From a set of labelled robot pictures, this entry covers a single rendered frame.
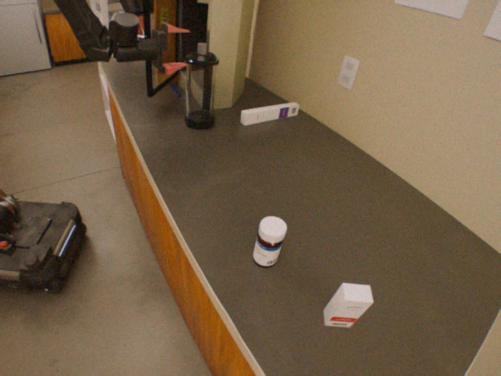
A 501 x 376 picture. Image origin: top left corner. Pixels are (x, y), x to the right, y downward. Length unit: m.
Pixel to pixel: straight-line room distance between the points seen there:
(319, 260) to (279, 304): 0.13
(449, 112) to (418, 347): 0.62
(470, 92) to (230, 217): 0.71
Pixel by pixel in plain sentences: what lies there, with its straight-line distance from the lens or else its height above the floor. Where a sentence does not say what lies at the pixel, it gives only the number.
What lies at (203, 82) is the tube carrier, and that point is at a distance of 0.85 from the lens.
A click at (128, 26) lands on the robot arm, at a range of 0.72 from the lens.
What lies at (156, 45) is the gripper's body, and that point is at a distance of 0.79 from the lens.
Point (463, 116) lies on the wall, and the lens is 0.88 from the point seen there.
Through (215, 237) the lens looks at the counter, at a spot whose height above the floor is 0.94.
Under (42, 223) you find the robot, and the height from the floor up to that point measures 0.26.
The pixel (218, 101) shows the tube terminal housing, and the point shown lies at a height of 0.97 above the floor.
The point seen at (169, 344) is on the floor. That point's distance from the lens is 1.44.
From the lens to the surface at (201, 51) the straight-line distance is 0.86.
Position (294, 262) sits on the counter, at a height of 0.94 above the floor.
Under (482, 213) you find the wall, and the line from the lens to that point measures 0.92.
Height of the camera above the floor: 1.36
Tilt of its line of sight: 39 degrees down
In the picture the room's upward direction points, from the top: 9 degrees clockwise
